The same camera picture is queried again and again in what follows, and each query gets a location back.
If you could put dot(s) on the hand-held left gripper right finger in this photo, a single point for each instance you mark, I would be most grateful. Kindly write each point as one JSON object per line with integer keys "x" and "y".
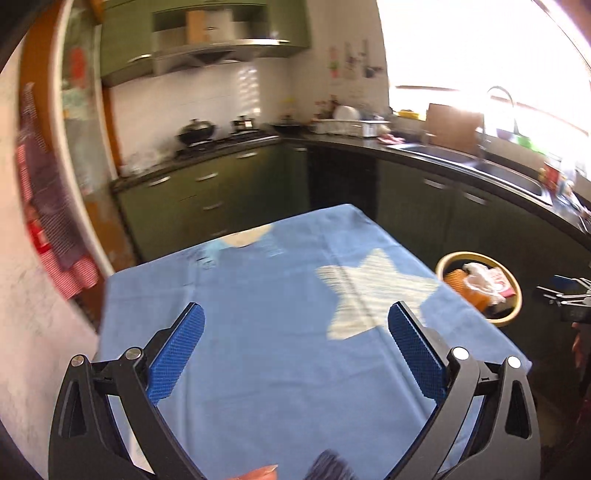
{"x": 415, "y": 355}

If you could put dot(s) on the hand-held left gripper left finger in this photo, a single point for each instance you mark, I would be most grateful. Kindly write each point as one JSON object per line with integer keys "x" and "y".
{"x": 178, "y": 355}

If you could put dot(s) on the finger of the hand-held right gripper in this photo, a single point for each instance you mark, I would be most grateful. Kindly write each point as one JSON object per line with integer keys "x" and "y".
{"x": 565, "y": 282}

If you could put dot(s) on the yellow-rimmed dark blue bin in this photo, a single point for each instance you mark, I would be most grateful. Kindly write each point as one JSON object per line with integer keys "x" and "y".
{"x": 505, "y": 316}

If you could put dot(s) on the orange foam mesh sleeve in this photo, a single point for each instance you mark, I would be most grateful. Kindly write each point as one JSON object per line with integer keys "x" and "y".
{"x": 457, "y": 281}

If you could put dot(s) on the white paper towel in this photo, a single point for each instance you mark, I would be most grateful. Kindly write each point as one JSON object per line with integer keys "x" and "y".
{"x": 480, "y": 279}

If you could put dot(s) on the person's right hand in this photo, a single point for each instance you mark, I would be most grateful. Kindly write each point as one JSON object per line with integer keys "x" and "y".
{"x": 581, "y": 350}

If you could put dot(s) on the red container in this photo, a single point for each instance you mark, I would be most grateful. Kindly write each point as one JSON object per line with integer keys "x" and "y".
{"x": 551, "y": 173}

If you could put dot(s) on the blue star-print tablecloth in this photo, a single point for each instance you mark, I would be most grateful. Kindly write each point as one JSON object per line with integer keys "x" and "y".
{"x": 277, "y": 300}

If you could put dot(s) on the steel kitchen sink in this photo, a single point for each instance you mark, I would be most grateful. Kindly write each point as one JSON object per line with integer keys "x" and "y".
{"x": 508, "y": 177}

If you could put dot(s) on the green plastic item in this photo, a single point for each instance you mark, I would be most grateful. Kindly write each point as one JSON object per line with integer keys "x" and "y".
{"x": 526, "y": 142}

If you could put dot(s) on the steel kitchen faucet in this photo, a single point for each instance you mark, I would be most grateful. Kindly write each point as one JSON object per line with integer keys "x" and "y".
{"x": 482, "y": 138}

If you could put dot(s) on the green base cabinets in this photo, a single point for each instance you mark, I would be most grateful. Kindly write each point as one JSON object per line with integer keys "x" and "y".
{"x": 231, "y": 194}

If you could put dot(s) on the dark built-in appliance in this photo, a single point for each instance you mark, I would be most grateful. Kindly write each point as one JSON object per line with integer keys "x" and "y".
{"x": 341, "y": 184}

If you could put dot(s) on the wooden cutting board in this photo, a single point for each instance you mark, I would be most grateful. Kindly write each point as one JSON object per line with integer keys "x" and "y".
{"x": 452, "y": 127}

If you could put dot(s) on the clear plastic bag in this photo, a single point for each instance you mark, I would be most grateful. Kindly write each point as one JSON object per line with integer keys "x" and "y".
{"x": 138, "y": 161}

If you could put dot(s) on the purple checked apron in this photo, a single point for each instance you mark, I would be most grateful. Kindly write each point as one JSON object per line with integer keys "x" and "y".
{"x": 51, "y": 194}

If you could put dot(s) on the pink dishcloth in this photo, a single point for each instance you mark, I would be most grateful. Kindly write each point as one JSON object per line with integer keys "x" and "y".
{"x": 390, "y": 138}

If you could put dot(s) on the black gas stove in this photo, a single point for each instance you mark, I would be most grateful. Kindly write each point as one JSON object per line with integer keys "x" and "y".
{"x": 231, "y": 140}

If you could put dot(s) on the black lidded wok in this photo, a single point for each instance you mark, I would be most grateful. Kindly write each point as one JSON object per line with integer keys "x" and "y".
{"x": 196, "y": 131}

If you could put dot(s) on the white dish rack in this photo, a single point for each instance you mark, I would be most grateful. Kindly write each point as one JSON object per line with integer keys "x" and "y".
{"x": 351, "y": 128}

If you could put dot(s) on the dark stovetop kettle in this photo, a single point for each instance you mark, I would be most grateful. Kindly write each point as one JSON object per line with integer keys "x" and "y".
{"x": 244, "y": 124}

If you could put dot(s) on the white plates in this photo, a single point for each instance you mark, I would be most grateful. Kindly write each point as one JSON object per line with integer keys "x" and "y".
{"x": 346, "y": 113}

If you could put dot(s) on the black frying pan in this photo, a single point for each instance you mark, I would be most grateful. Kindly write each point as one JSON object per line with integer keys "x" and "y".
{"x": 286, "y": 124}

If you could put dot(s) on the bright window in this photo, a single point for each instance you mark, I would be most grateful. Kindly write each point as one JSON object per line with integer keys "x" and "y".
{"x": 461, "y": 46}

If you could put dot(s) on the frosted glass sliding door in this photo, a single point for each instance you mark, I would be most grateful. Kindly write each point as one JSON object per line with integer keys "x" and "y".
{"x": 81, "y": 115}

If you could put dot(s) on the group of condiment bottles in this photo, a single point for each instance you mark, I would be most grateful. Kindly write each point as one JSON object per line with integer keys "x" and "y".
{"x": 325, "y": 108}

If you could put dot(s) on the hanging steel ladle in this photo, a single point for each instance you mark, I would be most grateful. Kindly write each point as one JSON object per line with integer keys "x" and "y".
{"x": 351, "y": 60}

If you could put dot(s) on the hanging red kitchen tool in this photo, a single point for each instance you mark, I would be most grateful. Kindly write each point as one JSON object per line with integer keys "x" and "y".
{"x": 333, "y": 62}

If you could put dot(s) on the steel range hood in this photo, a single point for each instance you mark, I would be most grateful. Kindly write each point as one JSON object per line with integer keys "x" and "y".
{"x": 221, "y": 50}

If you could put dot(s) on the brown cardboard box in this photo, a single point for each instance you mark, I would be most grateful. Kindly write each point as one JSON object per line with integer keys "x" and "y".
{"x": 195, "y": 25}

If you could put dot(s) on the green wall cabinets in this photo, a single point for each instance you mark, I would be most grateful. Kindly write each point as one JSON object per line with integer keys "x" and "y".
{"x": 124, "y": 41}

